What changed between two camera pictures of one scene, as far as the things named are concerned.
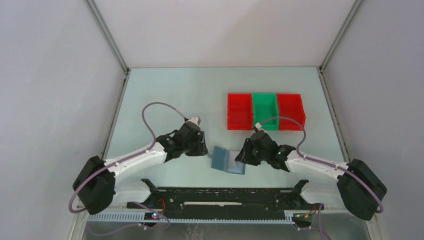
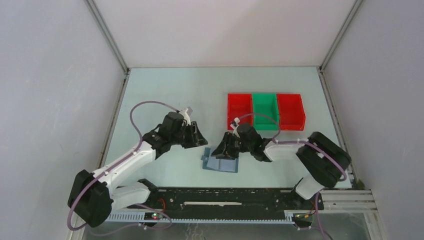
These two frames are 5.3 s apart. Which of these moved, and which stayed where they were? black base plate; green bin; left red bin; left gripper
Moved: left gripper
Stayed: left red bin; green bin; black base plate
